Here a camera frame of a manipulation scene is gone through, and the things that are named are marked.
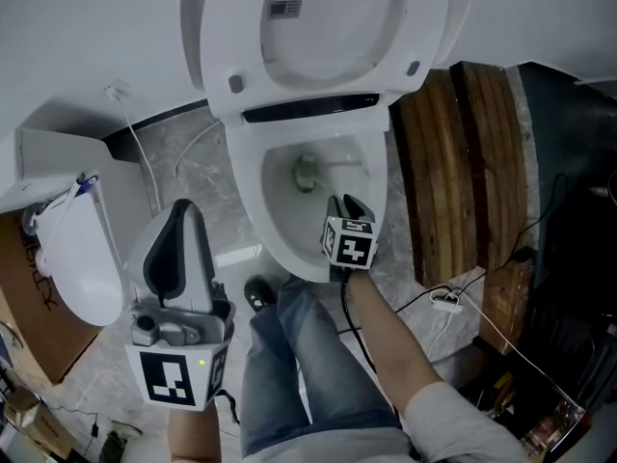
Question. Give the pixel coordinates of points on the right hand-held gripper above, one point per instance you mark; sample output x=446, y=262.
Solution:
x=349, y=249

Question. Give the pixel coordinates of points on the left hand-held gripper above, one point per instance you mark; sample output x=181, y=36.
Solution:
x=164, y=374

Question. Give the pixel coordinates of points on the pale green toilet brush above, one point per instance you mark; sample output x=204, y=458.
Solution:
x=303, y=174

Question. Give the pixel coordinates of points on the white toilet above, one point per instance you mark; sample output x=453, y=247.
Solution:
x=250, y=171

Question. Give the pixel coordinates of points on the person's left forearm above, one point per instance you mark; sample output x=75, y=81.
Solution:
x=193, y=437

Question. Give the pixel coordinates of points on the person's right forearm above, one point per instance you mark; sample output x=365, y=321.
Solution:
x=390, y=345

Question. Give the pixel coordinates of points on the white toilet seat part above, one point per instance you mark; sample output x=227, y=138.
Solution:
x=82, y=258

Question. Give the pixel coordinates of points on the black shoe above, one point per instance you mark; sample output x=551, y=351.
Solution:
x=259, y=294

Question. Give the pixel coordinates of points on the wooden steps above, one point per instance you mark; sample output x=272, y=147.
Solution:
x=448, y=171

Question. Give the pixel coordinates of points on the white power strip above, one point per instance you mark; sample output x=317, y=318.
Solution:
x=447, y=302

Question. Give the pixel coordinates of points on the printed cardboard box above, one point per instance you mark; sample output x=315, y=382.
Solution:
x=43, y=335

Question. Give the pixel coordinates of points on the blue jeans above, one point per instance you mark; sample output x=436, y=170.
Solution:
x=299, y=364

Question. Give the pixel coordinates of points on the black power adapter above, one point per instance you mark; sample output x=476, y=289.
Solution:
x=523, y=254

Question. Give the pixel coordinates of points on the yellow tool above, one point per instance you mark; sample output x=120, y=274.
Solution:
x=503, y=389

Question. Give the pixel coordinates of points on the grey sweatshirt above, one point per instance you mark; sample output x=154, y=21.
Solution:
x=458, y=432

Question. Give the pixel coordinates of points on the black table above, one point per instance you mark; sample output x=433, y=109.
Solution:
x=530, y=393

